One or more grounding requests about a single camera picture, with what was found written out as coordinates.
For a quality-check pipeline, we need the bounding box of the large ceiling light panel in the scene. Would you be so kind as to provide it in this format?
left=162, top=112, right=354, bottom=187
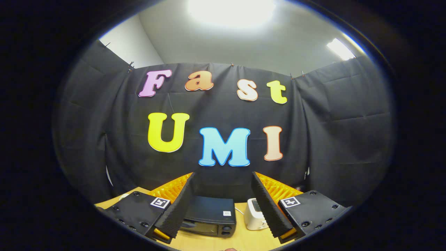
left=186, top=0, right=277, bottom=28

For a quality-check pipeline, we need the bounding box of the small ceiling light panel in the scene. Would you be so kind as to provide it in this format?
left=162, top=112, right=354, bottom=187
left=326, top=38, right=356, bottom=61

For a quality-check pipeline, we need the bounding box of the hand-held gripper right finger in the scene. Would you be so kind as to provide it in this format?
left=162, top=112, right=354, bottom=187
left=251, top=171, right=352, bottom=244

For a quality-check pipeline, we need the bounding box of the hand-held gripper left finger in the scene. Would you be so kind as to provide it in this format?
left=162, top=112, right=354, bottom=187
left=95, top=172, right=196, bottom=244

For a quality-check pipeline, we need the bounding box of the white pop-up toaster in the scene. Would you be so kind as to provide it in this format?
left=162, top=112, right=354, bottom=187
left=244, top=198, right=269, bottom=230

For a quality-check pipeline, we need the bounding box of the black backdrop cloth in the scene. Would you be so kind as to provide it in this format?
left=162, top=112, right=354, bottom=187
left=52, top=39, right=396, bottom=210

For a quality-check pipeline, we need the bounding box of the black toaster oven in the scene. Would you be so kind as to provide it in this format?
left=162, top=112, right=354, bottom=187
left=179, top=195, right=237, bottom=238

